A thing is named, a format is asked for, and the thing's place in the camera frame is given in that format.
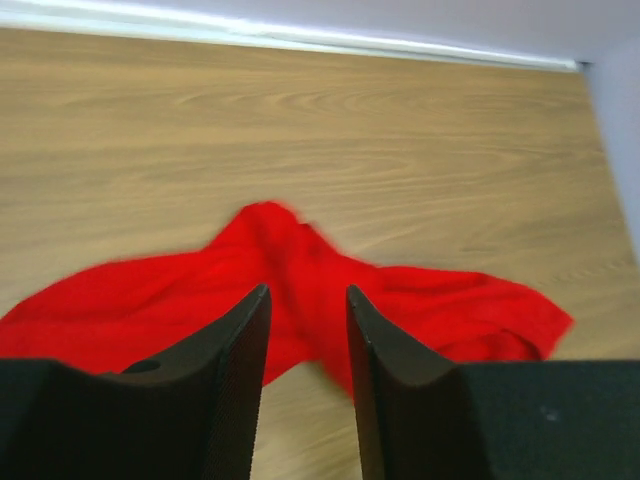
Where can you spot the bright red t shirt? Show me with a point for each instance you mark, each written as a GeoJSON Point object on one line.
{"type": "Point", "coordinates": [105, 318]}

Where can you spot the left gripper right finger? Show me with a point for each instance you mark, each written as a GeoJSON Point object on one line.
{"type": "Point", "coordinates": [422, 416]}

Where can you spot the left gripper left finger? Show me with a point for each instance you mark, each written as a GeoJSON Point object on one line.
{"type": "Point", "coordinates": [188, 412]}

